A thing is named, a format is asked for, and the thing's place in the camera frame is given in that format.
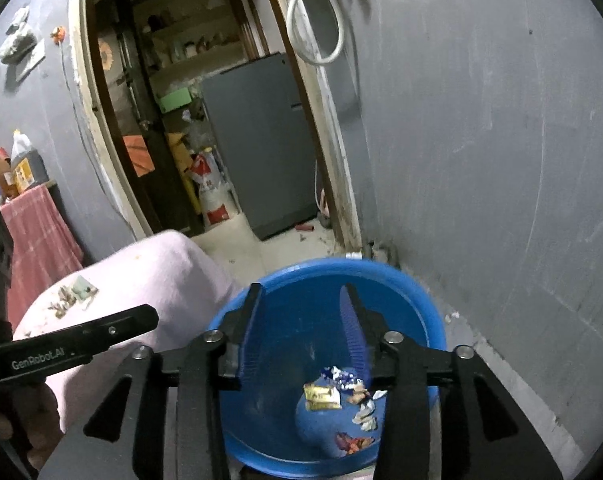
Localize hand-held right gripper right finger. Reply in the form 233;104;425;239
339;283;565;480

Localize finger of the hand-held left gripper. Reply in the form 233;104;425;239
89;303;160;356

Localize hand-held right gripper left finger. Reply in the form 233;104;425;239
39;282;267;480

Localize blue snack bag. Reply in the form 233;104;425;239
321;365;370;391

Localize blue plastic basin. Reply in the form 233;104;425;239
206;258;448;479

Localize yellow wrapper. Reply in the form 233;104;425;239
303;382;342;411

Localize beige wrapper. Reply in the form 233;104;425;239
350;391;387;432

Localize red snack wrapper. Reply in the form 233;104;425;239
335;432;377;456

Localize person's left hand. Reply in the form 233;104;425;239
0;381;63;470

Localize green wrapper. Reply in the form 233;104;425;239
72;276;100;301

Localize paper scraps on cloth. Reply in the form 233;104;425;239
48;287;77;320

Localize pink floral blanket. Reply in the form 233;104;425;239
12;230;242;433

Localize pink checked towel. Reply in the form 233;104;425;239
0;185;85;331

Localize dark wooden door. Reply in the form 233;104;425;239
96;0;203;237

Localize white red rice bag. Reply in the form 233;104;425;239
192;147;240;229

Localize grey refrigerator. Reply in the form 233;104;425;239
202;51;327;241

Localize cooking oil jug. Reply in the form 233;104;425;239
10;130;48;194

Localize brown paper packet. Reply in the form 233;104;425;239
0;147;13;199

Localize green box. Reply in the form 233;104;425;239
158;87;193;114

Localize wooden shelf cupboard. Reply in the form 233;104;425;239
132;0;248;87

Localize hanging plastic bag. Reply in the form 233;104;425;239
0;5;37;64

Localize wooden door frame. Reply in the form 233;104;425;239
69;0;363;256

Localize wall socket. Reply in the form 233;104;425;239
14;42;47;84

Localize white hose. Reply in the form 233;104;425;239
286;0;345;65

